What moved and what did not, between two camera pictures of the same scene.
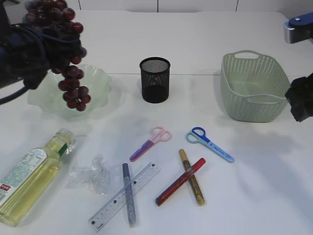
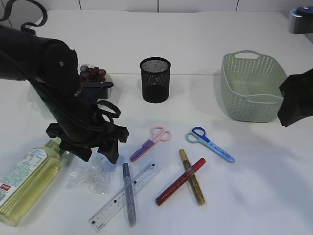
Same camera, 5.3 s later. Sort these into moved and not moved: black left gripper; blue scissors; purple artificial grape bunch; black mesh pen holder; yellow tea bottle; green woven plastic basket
Moved: purple artificial grape bunch; black left gripper
Not moved: blue scissors; green woven plastic basket; yellow tea bottle; black mesh pen holder
